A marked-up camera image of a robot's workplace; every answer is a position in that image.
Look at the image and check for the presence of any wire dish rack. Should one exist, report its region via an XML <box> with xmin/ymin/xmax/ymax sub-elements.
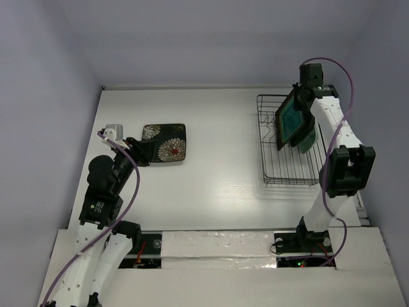
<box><xmin>256</xmin><ymin>94</ymin><xmax>327</xmax><ymax>187</ymax></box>

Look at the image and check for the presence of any teal square plate brown rim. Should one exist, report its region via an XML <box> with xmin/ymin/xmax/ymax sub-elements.
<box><xmin>275</xmin><ymin>89</ymin><xmax>305</xmax><ymax>151</ymax></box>

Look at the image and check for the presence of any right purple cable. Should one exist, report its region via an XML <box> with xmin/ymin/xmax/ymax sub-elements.
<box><xmin>274</xmin><ymin>57</ymin><xmax>357</xmax><ymax>268</ymax></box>

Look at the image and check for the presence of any black floral square plate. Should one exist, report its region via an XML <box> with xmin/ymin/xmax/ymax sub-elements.
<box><xmin>142</xmin><ymin>123</ymin><xmax>187</xmax><ymax>163</ymax></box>

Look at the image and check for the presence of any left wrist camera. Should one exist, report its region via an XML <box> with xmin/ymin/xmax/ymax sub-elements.
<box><xmin>102</xmin><ymin>124</ymin><xmax>124</xmax><ymax>142</ymax></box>

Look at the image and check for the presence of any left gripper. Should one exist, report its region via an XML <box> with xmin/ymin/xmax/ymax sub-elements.
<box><xmin>112</xmin><ymin>136</ymin><xmax>157</xmax><ymax>192</ymax></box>

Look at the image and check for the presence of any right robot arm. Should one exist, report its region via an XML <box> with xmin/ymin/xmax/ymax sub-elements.
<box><xmin>294</xmin><ymin>58</ymin><xmax>376</xmax><ymax>252</ymax></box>

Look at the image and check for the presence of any purple cable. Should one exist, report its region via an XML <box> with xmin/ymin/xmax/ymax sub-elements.
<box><xmin>274</xmin><ymin>57</ymin><xmax>357</xmax><ymax>268</ymax></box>
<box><xmin>37</xmin><ymin>130</ymin><xmax>141</xmax><ymax>306</ymax></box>

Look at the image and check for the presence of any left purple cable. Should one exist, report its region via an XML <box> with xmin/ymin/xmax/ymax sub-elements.
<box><xmin>37</xmin><ymin>130</ymin><xmax>141</xmax><ymax>306</ymax></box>

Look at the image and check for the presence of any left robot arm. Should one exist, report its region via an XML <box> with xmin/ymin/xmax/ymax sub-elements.
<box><xmin>42</xmin><ymin>136</ymin><xmax>150</xmax><ymax>306</ymax></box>

